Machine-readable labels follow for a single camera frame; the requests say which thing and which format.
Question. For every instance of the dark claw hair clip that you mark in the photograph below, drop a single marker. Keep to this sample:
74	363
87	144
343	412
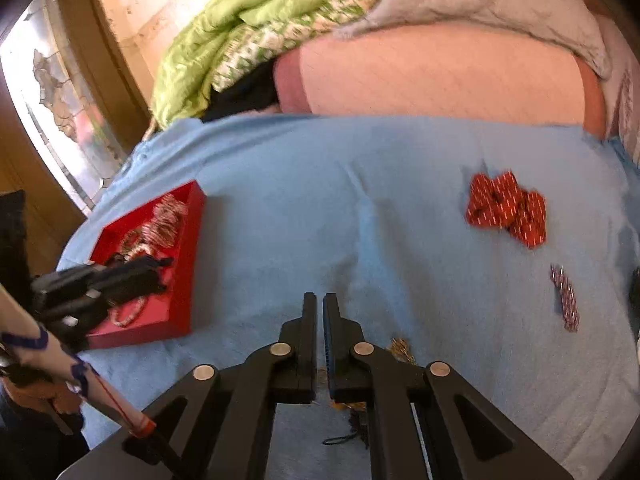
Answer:
636	285

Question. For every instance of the striped floral pillow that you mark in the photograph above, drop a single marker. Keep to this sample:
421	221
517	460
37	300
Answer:
625	105

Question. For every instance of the green quilt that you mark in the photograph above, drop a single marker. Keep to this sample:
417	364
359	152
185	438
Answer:
210	25

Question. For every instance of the purple hair clip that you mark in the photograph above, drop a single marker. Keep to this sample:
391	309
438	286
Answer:
566	300

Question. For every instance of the black cloth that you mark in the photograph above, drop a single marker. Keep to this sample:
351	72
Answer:
250	90

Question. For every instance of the leopard print scrunchie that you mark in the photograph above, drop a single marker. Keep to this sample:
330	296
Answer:
131	242

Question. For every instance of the person's left hand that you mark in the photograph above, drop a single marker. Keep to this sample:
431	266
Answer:
45	400

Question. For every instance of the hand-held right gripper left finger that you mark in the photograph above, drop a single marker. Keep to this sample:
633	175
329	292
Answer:
300	360

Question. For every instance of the red plaid scrunchie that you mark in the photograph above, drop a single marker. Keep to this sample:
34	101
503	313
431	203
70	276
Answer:
165	222

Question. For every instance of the wooden door with glass pane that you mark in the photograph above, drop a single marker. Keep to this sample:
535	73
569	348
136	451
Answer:
55	90

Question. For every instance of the red dotted scrunchie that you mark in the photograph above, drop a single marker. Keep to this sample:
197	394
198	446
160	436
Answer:
505	210

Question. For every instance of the red tray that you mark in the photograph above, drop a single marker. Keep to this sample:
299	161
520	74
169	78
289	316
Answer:
185	285

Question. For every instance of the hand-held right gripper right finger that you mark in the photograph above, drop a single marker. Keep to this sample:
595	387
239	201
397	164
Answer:
340	360

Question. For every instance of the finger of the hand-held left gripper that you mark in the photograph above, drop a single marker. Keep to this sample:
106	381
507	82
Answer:
145	264
135	287

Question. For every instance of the pink quilted cushion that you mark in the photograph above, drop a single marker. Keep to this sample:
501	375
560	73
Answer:
440	75

